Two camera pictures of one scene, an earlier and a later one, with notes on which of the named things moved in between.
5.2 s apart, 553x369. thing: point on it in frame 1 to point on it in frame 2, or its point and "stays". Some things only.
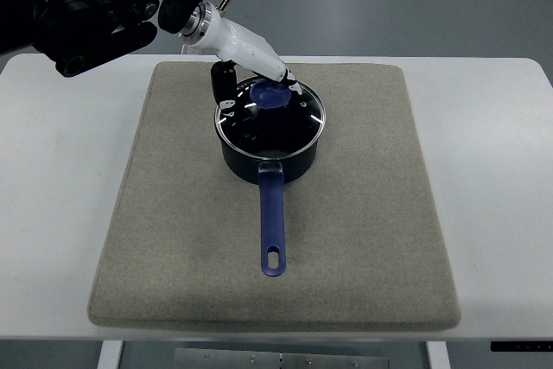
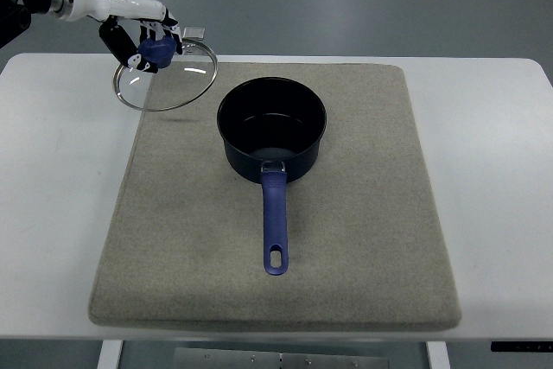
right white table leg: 438,355 stays
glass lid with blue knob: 270,118 to 180,79
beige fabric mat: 365,248 stays
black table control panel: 522,346 stays
